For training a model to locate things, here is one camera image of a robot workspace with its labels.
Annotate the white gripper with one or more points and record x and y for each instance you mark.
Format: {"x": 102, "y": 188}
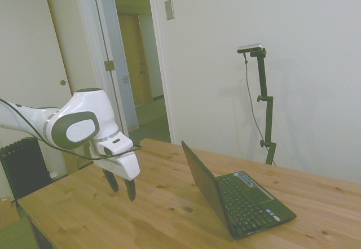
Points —
{"x": 124, "y": 164}

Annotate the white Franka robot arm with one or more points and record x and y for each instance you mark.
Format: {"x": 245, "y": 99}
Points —
{"x": 76, "y": 113}

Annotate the black laptop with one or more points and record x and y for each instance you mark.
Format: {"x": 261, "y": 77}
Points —
{"x": 225, "y": 192}

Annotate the black radiator heater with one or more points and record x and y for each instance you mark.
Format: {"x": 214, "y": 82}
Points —
{"x": 24, "y": 165}

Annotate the brown cardboard box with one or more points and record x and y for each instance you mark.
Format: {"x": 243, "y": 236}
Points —
{"x": 8, "y": 212}

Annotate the brass door hinge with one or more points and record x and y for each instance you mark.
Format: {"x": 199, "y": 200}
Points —
{"x": 109, "y": 65}

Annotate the white open door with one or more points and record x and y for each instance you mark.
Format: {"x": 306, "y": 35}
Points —
{"x": 118, "y": 62}

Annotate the black camera stand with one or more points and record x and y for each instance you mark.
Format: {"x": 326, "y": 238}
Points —
{"x": 266, "y": 105}

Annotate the white wall switch plate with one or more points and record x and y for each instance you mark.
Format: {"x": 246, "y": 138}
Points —
{"x": 169, "y": 10}

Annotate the silver camera on stand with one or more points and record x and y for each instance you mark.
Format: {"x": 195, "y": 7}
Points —
{"x": 250, "y": 48}

